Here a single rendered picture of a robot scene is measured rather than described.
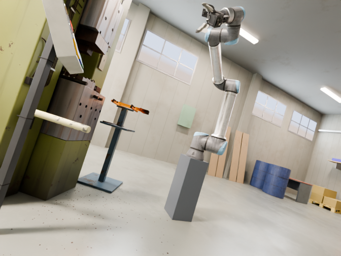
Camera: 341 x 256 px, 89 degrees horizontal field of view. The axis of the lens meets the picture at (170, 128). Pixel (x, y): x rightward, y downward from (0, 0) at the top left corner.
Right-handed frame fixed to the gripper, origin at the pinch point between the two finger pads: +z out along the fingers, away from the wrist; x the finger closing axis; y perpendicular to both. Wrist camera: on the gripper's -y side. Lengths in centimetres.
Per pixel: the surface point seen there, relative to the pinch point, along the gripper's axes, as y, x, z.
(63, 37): -11, 5, 71
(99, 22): -71, 23, 35
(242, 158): 16, 438, -328
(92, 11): -79, 18, 37
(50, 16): -18, -1, 72
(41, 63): -21, 20, 83
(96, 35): -68, 32, 40
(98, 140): -197, 328, 50
